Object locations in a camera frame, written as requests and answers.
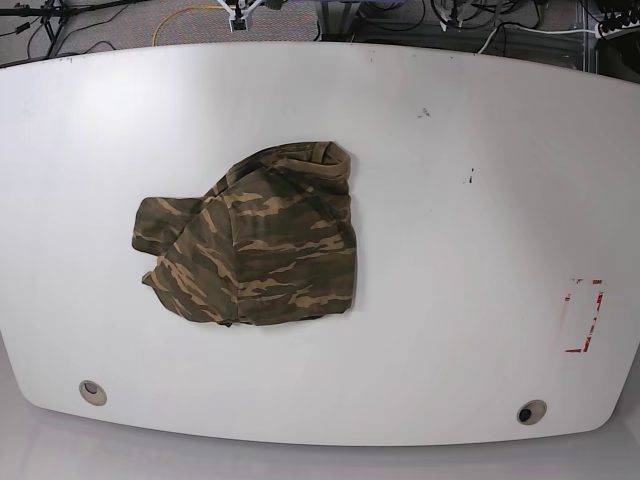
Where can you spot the red tape rectangle marking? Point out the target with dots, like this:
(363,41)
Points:
(581,308)

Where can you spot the left table cable grommet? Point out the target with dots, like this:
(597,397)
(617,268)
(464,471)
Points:
(92,393)

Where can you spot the white power strip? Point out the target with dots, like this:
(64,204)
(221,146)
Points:
(612,28)

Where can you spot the aluminium frame cart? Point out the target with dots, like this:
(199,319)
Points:
(550,32)

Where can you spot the table cable grommet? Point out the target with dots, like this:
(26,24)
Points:
(92,393)
(532,412)

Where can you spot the camouflage T-shirt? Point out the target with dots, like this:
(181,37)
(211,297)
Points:
(271,242)

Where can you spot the right table cable grommet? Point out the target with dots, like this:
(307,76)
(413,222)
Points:
(532,412)

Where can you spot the black tripod stand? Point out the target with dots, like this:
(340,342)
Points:
(54,16)

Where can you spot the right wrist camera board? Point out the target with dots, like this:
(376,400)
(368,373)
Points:
(240,13)

